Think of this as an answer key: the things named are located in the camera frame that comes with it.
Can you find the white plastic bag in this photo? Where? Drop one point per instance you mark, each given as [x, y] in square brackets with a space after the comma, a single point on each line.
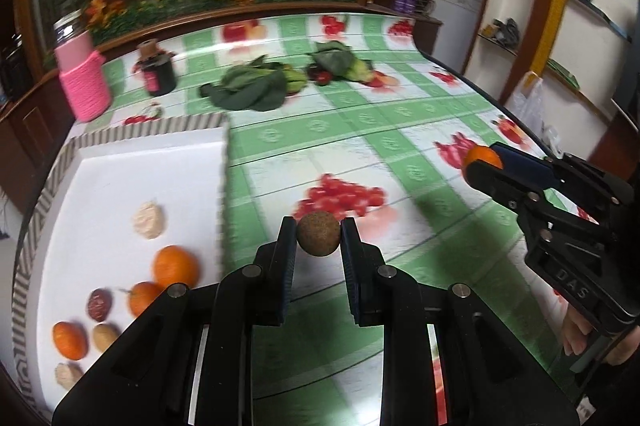
[532, 101]

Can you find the white tray with patterned rim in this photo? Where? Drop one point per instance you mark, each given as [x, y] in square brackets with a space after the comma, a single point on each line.
[150, 166]

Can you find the pink bottle with knitted sleeve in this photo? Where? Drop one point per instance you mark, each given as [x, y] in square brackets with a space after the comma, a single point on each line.
[82, 76]

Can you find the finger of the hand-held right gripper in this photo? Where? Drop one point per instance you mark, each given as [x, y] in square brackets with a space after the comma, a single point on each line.
[492, 183]
[525, 166]

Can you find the black appliance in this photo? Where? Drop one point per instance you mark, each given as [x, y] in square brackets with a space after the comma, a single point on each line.
[10, 66]

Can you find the brown wooden cabinet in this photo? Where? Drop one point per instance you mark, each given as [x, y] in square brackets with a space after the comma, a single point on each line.
[30, 131]

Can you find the brown round fruit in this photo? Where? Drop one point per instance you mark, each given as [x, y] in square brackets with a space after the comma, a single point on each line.
[317, 233]

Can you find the dark red round fruit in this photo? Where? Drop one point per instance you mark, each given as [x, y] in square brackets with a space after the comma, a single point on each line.
[99, 303]

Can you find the dark green leafy vegetable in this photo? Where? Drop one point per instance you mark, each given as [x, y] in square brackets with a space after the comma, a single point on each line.
[250, 88]

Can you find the beige round fruit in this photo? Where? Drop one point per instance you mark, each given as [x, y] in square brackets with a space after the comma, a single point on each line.
[67, 375]
[148, 220]

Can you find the large orange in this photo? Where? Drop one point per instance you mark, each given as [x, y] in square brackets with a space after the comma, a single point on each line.
[175, 266]

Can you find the dark jar with brown lid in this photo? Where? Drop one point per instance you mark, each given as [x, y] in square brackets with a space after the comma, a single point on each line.
[159, 71]

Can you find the leafy vegetable with red fruit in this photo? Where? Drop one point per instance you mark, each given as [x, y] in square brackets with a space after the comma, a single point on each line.
[340, 63]

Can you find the person's right hand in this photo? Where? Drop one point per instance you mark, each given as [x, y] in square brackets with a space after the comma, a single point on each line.
[575, 331]

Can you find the small orange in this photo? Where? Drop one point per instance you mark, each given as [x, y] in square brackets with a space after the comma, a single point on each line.
[482, 154]
[145, 297]
[70, 340]

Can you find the tan round fruit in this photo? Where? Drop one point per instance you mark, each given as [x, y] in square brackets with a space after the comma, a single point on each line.
[105, 337]

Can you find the black item on shelf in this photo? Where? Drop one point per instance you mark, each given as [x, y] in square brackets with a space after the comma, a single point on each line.
[505, 31]

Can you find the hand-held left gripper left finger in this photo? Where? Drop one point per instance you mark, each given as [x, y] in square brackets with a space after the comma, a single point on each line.
[290, 266]

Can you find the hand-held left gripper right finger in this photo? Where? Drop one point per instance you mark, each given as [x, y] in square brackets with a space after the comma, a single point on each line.
[350, 266]

